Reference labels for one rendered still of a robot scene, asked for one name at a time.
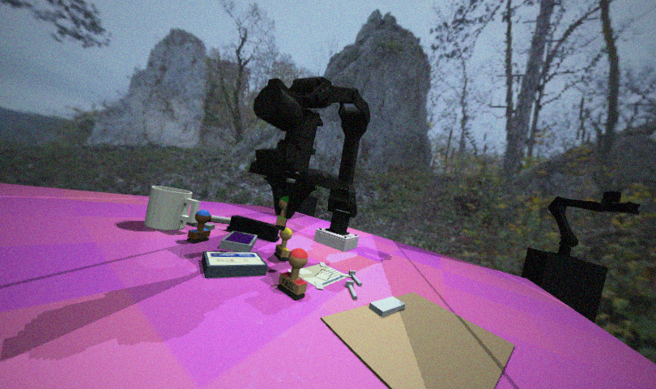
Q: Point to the tan clipboard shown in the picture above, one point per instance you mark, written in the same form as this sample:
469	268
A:
409	342

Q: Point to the wooden rubber stamp with red knob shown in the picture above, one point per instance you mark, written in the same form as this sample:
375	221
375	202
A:
289	282

